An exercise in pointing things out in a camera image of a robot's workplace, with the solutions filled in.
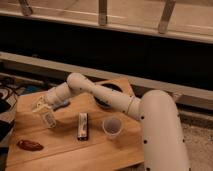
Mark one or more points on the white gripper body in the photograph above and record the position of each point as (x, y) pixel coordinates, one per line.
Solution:
(58, 95)

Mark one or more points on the black bowl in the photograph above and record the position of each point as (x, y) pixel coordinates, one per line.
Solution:
(103, 104)

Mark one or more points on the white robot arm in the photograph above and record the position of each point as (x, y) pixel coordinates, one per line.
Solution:
(163, 140)

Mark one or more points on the clear plastic cup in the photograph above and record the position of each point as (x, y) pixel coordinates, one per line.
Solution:
(112, 127)

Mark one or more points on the dark red oval object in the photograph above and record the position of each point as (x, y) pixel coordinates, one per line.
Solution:
(29, 145)

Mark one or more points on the blue sponge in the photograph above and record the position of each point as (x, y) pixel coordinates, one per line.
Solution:
(63, 104)

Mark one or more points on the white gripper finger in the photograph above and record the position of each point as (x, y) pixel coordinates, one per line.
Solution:
(40, 101)

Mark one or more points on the wooden board table top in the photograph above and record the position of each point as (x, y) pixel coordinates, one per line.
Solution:
(62, 151)

